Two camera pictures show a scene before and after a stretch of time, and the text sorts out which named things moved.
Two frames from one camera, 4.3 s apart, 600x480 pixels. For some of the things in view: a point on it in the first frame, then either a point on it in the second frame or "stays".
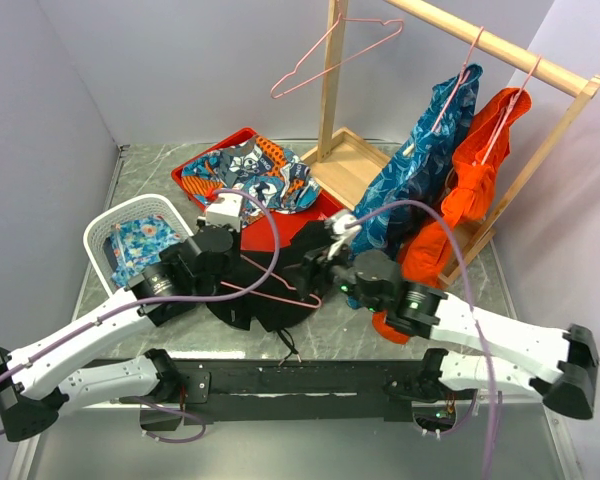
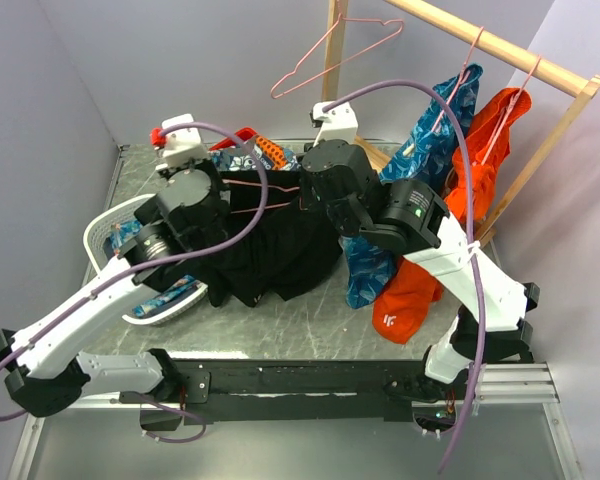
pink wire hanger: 262,269 to 267,186
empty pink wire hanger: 347,60 stays
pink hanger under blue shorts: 461,76 stays
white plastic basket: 97,231 stays
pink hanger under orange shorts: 503,117 stays
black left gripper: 236,243 to 204,164
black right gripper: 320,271 to 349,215
